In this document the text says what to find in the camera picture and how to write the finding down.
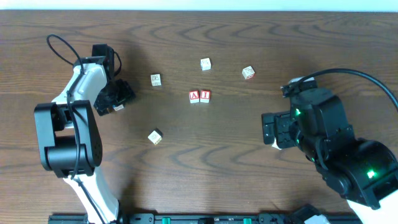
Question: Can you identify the black cable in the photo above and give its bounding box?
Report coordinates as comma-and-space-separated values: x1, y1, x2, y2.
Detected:
46, 34, 123, 224
287, 68, 398, 113

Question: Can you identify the white block top centre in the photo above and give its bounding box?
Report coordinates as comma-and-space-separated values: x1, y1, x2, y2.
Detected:
200, 58, 211, 71

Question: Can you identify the white block lower left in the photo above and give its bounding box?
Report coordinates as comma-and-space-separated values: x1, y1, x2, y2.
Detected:
148, 129, 162, 145

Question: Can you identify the left black cable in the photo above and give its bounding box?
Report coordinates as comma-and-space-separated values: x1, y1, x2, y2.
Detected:
46, 34, 123, 224

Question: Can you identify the red letter A block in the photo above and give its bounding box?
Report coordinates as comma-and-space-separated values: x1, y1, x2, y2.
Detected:
189, 90, 200, 103

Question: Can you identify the white block upper left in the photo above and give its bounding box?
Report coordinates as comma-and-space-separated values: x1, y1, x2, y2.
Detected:
150, 74, 162, 86

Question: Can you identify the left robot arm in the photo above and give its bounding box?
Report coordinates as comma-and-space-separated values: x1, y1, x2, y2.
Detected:
34, 56, 130, 223

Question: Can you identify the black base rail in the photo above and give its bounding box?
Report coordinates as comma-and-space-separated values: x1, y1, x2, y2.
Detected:
47, 213, 362, 224

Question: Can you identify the red letter I block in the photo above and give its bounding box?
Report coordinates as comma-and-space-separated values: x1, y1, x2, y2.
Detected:
200, 90, 211, 103

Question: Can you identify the blue number 2 block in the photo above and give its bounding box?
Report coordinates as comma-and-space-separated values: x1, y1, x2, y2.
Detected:
113, 105, 124, 111

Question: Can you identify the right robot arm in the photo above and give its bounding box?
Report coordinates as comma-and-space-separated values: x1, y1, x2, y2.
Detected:
261, 86, 397, 223

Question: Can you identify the right black cable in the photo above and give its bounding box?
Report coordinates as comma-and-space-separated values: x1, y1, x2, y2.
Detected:
287, 68, 398, 113

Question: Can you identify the white block lower right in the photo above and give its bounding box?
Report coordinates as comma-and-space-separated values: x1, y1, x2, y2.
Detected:
272, 141, 280, 150

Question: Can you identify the white red block upper right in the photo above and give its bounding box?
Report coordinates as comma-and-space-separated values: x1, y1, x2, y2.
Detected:
242, 66, 255, 80

